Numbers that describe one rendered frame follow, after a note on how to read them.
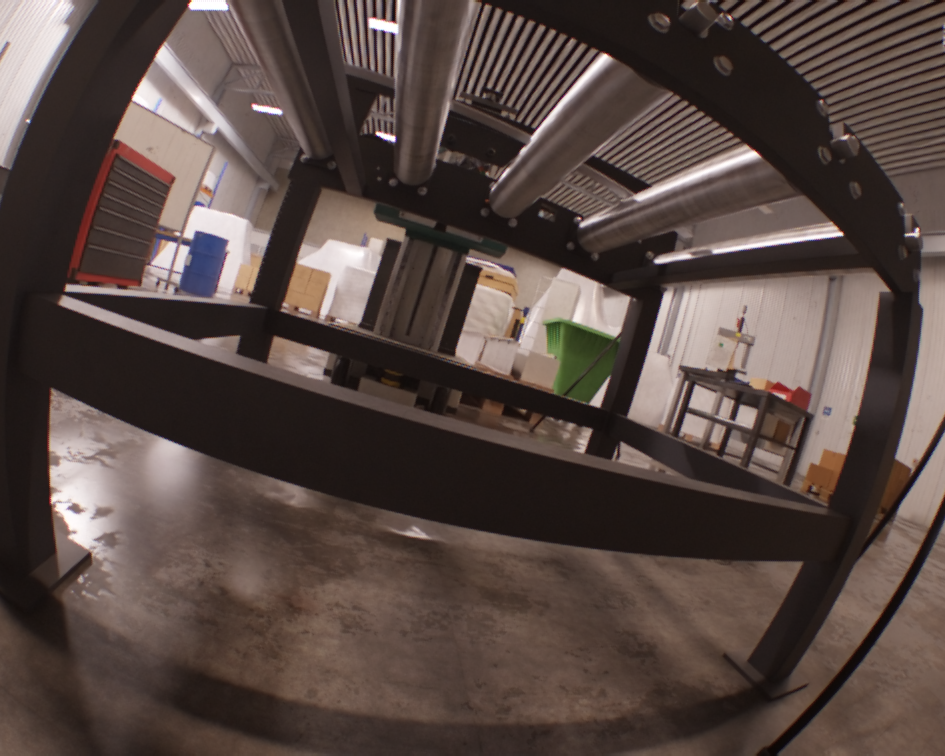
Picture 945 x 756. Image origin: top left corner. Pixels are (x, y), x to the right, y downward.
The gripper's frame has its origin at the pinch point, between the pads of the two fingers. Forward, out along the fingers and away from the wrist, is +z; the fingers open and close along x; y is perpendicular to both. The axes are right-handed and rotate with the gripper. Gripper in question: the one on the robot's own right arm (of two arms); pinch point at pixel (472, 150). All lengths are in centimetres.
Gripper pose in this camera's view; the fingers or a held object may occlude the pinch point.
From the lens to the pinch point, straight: 147.5
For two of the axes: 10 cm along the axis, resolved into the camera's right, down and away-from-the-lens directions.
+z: 1.0, -1.2, -9.9
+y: 3.2, 9.4, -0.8
